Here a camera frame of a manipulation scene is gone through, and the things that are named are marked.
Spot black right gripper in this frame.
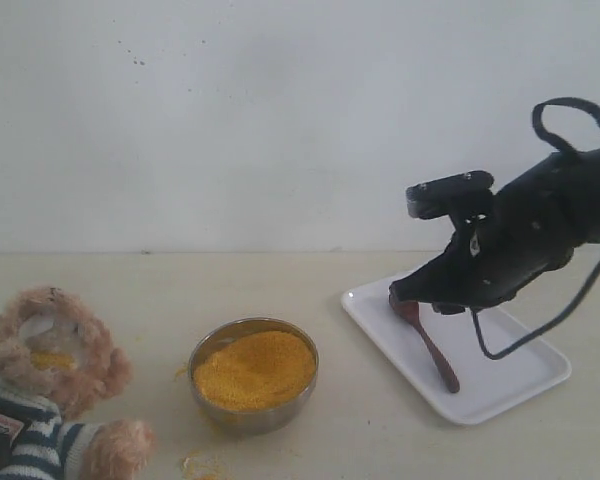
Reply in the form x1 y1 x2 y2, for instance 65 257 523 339
388 199 531 316

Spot dark brown wooden spoon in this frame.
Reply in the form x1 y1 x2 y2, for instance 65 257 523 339
389 293 461 394

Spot brown plush teddy bear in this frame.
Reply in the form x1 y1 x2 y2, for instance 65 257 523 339
0 286 153 479

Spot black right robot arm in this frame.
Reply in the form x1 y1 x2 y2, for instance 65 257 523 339
389 149 600 314

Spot yellow millet grains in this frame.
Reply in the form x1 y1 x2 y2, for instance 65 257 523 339
192 330 317 412

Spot white rectangular plastic tray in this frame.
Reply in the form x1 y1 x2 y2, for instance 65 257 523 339
341 272 572 425

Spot steel bowl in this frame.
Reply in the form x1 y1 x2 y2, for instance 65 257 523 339
187 317 319 436

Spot spilled yellow grain pile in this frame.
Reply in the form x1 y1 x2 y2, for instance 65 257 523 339
180 449 229 480

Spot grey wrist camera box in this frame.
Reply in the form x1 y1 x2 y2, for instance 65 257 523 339
405 170 494 220

